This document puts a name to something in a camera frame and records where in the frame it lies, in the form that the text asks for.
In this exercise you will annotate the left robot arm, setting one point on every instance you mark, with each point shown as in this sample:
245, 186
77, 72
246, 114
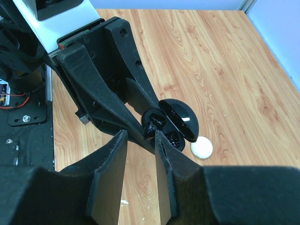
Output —
20, 49

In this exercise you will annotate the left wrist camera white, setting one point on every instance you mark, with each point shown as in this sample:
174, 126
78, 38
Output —
48, 31

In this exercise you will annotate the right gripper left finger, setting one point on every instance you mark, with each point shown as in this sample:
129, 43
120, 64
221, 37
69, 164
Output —
87, 192

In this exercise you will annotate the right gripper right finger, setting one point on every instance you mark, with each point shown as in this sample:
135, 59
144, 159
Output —
191, 194

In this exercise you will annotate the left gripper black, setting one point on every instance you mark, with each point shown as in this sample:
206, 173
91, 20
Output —
100, 66

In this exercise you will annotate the black earbud charging case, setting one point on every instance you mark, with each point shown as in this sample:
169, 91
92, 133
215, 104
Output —
178, 120

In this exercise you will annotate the white earbud charging case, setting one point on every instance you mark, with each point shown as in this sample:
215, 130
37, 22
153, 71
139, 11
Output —
202, 148

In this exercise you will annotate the black earbud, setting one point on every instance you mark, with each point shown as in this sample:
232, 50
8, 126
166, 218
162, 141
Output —
150, 129

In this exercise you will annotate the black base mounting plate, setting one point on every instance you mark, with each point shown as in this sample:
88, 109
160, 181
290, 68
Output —
26, 124

